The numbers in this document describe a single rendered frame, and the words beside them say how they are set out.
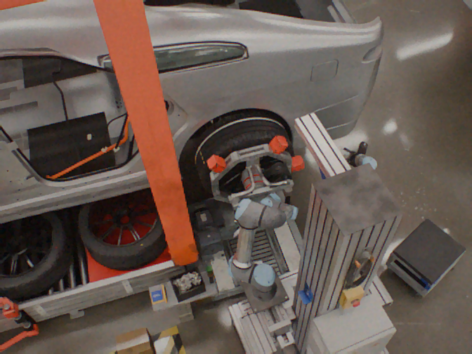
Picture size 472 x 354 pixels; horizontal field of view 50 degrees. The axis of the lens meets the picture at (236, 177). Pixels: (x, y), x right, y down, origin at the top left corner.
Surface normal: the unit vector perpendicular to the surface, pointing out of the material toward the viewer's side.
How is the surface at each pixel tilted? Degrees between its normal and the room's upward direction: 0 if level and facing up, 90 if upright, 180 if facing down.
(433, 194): 0
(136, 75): 90
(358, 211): 0
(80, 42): 37
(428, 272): 0
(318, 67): 90
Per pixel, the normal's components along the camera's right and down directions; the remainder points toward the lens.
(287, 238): -0.04, -0.57
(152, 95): 0.28, 0.78
